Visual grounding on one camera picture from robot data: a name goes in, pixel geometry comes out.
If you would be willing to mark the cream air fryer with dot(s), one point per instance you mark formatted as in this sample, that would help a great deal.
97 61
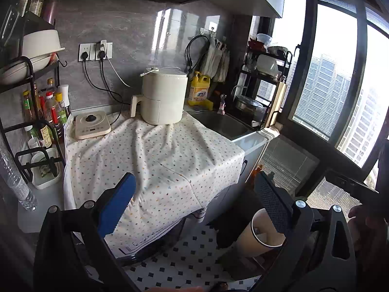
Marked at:
164 100

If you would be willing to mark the shallow white bowl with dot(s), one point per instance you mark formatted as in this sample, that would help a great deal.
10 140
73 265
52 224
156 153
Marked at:
18 70

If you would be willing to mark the large white basin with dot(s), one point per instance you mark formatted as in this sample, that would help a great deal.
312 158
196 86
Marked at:
42 45

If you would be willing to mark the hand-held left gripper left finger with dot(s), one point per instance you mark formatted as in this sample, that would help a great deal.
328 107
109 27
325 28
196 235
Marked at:
117 202

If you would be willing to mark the cream induction cooker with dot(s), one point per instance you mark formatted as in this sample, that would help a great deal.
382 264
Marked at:
91 129

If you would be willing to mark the yellow detergent bottle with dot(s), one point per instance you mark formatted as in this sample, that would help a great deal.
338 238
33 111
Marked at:
199 92

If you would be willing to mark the black dish rack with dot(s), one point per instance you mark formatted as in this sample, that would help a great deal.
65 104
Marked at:
258 74

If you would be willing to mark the wooden cutting board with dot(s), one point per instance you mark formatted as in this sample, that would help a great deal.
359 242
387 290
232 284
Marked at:
278 100

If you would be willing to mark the small pink bottle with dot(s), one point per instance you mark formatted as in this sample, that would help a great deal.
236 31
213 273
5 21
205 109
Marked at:
222 106

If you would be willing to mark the steel pot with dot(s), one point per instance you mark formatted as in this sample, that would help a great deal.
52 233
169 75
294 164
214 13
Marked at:
246 103

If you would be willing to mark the clear plastic water bottle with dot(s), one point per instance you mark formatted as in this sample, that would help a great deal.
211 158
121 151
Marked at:
18 188

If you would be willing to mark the wall socket panel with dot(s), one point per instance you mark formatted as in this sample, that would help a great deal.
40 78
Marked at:
88 47

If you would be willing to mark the hanging plastic bags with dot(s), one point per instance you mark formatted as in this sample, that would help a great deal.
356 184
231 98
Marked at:
214 62

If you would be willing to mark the row of condiment bottles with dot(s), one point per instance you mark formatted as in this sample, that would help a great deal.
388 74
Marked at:
51 112

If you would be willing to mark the white wall hook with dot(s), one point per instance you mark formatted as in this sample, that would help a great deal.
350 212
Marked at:
212 26

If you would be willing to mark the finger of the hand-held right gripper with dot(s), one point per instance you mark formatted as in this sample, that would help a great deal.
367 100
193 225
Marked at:
349 185

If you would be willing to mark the black condiment rack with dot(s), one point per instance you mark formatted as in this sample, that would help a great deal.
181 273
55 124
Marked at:
30 67

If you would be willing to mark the chrome faucet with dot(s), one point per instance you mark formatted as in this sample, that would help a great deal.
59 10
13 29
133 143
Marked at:
234 89

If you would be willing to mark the white rectangular container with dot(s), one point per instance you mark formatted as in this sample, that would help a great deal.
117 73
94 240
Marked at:
45 182

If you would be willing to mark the steel sink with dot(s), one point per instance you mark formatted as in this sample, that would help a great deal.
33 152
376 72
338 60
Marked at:
225 126

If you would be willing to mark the black window frame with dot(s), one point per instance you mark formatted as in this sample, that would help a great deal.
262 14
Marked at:
301 51

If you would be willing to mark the floral white tablecloth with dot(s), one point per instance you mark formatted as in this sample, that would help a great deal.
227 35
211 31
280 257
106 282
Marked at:
152 158

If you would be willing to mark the orange bottle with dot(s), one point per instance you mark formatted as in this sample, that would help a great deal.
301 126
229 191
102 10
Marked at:
259 168

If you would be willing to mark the white rack bowl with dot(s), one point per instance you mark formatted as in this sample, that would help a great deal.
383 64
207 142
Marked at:
267 64

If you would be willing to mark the person's foot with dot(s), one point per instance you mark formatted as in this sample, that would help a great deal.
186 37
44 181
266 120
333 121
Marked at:
220 287

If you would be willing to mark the beige round bin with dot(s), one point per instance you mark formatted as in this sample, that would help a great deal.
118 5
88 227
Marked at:
246 243

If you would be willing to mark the clear plastic container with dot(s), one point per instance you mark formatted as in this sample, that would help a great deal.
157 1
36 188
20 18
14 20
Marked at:
263 38

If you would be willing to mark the striped grey cloth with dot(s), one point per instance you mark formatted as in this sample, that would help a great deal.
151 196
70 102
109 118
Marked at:
272 130

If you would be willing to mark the white base cabinet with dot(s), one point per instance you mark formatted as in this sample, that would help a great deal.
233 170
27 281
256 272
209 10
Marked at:
252 149

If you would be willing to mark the brown cardboard sheet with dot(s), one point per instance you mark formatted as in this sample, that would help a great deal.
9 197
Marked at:
240 264

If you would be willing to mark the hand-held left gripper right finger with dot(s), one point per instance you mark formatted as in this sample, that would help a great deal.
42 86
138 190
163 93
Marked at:
273 206

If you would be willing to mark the person's right hand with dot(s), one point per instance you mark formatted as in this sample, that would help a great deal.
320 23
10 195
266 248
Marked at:
370 234

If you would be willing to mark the clear jar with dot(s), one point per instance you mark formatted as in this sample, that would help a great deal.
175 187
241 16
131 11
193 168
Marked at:
38 6

